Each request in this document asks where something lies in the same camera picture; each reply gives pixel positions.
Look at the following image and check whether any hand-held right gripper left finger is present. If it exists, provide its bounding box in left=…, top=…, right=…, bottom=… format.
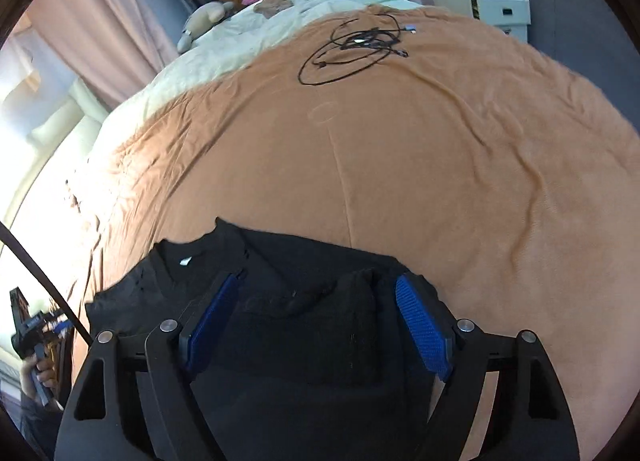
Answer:
left=55, top=271, right=246, bottom=461

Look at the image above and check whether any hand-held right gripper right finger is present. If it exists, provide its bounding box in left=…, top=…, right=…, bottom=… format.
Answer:
left=395, top=275, right=581, bottom=461

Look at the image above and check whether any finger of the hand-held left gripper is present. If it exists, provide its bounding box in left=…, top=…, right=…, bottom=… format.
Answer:
left=44, top=311, right=71, bottom=340

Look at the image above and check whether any black t-shirt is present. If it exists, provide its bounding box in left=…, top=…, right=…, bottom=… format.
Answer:
left=85, top=216, right=451, bottom=461

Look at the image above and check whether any person's left forearm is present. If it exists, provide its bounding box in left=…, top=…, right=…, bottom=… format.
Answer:
left=17, top=393, right=66, bottom=459

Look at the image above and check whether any person's left hand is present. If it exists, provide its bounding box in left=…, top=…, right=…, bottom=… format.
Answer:
left=21, top=348, right=57, bottom=402

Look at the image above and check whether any orange blanket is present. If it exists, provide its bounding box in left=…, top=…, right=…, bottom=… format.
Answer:
left=65, top=4, right=640, bottom=461

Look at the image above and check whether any cream headboard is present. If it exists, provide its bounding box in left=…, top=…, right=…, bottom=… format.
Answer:
left=0, top=76, right=108, bottom=222

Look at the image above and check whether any cream duvet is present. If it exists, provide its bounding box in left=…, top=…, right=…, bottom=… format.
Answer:
left=95, top=0, right=421, bottom=142

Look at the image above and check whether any beige plush toy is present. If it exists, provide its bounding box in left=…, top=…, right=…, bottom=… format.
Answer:
left=177, top=1, right=236, bottom=54

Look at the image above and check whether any white cabinet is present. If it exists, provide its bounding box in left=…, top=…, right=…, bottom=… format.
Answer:
left=430, top=0, right=531, bottom=44

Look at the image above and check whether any coiled black cable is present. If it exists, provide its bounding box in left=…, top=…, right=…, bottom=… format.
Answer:
left=298, top=14, right=418, bottom=87

